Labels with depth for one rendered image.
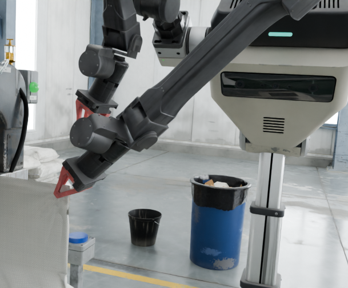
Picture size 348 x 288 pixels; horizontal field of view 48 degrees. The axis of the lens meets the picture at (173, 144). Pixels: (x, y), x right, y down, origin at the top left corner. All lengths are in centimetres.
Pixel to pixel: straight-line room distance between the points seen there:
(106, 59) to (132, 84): 860
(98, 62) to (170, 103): 22
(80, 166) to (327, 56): 66
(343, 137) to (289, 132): 716
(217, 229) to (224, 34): 242
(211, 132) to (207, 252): 604
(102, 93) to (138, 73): 850
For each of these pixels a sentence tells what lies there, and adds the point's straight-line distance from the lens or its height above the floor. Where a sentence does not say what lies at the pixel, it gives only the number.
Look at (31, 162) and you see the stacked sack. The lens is 398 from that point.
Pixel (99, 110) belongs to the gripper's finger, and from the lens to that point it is 95.
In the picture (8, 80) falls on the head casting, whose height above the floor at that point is 130.
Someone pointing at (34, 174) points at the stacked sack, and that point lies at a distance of 416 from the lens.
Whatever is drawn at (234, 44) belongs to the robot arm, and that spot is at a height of 138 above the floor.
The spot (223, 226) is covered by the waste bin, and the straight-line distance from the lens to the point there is 300.
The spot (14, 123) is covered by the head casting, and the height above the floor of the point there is 119.
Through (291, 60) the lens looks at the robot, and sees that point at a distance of 107.
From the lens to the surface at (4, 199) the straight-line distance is 97.
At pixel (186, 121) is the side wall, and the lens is 905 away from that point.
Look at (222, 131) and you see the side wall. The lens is 888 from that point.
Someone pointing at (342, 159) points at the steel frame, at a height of 26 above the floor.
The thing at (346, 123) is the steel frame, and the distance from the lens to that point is 834.
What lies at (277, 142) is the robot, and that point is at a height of 117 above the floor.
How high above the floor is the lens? 129
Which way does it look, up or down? 7 degrees down
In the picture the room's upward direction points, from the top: 4 degrees clockwise
